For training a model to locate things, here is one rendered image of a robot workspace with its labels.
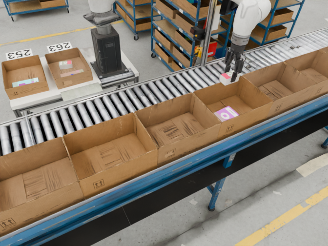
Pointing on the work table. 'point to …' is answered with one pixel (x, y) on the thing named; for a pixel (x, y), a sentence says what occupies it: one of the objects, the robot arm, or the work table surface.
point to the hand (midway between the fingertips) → (230, 74)
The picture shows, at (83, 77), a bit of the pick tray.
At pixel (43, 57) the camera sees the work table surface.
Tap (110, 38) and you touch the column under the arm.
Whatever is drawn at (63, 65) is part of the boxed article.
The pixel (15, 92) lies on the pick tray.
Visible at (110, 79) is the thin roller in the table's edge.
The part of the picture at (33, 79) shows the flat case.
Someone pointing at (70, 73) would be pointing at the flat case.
